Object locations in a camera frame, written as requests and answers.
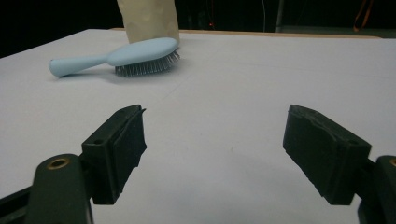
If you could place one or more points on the white table sheet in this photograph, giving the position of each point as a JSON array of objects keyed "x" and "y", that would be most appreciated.
[{"x": 218, "y": 93}]

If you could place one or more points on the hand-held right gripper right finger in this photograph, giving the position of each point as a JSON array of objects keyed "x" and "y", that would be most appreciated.
[{"x": 323, "y": 152}]

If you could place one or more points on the light blue hairbrush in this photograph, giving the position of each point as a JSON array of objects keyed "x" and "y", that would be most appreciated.
[{"x": 140, "y": 54}]

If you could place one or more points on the beige square cup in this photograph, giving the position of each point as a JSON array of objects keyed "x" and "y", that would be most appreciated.
[{"x": 149, "y": 18}]

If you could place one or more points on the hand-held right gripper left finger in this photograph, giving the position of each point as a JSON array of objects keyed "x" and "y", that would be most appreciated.
[{"x": 118, "y": 155}]

